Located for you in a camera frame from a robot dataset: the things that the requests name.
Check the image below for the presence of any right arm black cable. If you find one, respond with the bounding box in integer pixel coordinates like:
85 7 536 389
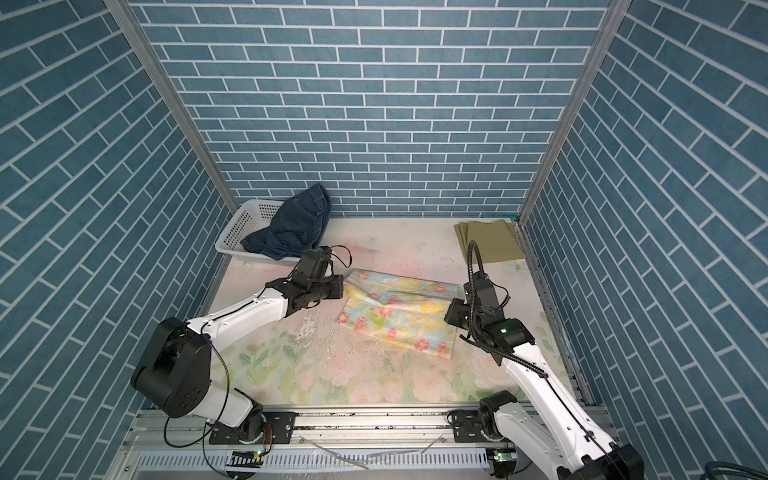
458 239 625 480

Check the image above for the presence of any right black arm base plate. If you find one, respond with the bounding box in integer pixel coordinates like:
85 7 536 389
448 407 535 444

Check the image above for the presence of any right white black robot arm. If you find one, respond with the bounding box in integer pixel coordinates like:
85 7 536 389
445 271 645 479

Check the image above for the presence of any blue denim skirt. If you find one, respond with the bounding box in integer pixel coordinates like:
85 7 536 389
240 183 332 260

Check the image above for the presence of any aluminium corner post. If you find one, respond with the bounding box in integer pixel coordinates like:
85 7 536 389
104 0 239 213
517 0 631 227

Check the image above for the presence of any right aluminium corner post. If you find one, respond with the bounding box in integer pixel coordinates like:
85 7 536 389
517 0 631 227

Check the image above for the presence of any left aluminium corner post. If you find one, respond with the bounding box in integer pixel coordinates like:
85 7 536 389
104 0 239 213

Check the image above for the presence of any floral pastel skirt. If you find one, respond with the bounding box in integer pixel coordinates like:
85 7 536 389
337 269 463 359

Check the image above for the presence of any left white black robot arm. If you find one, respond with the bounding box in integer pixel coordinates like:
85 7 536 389
131 246 344 443

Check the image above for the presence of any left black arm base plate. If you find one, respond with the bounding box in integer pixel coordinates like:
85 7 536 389
209 411 296 446

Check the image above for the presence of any olive green skirt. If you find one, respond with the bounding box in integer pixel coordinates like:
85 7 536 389
454 220 525 263

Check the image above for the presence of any aluminium front mounting rail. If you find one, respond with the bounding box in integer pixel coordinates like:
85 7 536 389
104 405 637 480

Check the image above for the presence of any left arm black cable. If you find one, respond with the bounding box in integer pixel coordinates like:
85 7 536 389
163 243 354 480

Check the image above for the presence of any white plastic laundry basket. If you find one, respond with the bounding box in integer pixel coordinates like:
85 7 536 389
215 199 299 267

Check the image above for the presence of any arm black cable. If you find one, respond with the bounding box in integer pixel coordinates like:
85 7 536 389
163 243 354 480
458 239 625 480

